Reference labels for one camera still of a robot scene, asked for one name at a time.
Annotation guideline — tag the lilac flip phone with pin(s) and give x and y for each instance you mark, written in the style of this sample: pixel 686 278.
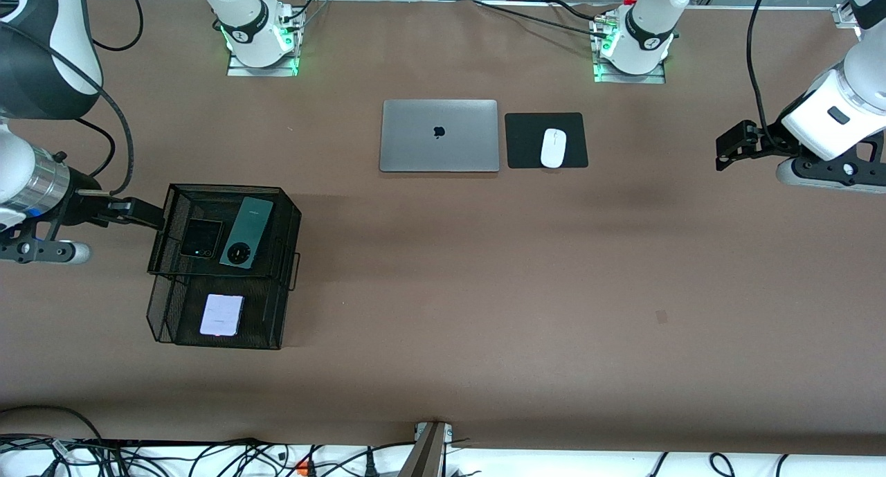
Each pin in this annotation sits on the lilac flip phone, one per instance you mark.
pixel 221 316

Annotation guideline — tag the aluminium camera post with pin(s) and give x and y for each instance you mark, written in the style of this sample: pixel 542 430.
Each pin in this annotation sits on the aluminium camera post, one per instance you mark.
pixel 426 456

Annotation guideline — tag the dark green smartphone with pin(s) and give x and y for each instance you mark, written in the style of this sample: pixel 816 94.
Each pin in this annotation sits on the dark green smartphone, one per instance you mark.
pixel 247 233

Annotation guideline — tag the black mouse pad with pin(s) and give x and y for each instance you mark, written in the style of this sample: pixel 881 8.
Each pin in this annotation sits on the black mouse pad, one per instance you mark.
pixel 526 138

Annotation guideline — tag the aluminium frame profile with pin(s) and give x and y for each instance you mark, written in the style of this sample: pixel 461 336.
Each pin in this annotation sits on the aluminium frame profile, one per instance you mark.
pixel 843 16

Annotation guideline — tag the black flip phone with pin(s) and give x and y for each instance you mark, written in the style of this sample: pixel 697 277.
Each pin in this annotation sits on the black flip phone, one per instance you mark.
pixel 201 238

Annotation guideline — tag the white computer mouse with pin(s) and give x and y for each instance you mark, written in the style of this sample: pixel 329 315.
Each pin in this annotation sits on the white computer mouse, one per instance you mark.
pixel 553 148

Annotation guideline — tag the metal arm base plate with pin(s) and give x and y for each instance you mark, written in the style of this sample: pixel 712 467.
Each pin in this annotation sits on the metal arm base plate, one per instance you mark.
pixel 263 72
pixel 651 79

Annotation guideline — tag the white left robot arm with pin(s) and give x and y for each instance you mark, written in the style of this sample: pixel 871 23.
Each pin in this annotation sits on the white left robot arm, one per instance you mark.
pixel 647 20

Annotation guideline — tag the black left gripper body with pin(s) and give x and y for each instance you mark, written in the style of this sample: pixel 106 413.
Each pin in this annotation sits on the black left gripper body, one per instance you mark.
pixel 767 140

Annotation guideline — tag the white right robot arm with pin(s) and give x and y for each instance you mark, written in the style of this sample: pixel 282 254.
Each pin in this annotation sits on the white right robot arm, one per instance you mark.
pixel 246 20

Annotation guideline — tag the black mesh two-tier tray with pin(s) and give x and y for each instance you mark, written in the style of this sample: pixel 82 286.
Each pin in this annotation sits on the black mesh two-tier tray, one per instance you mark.
pixel 263 311

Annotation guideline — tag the grey closed laptop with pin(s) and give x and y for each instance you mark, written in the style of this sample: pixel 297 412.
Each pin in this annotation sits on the grey closed laptop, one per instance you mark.
pixel 436 145

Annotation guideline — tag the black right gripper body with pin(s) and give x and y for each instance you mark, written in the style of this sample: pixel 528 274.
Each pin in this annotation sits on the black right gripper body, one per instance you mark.
pixel 82 199

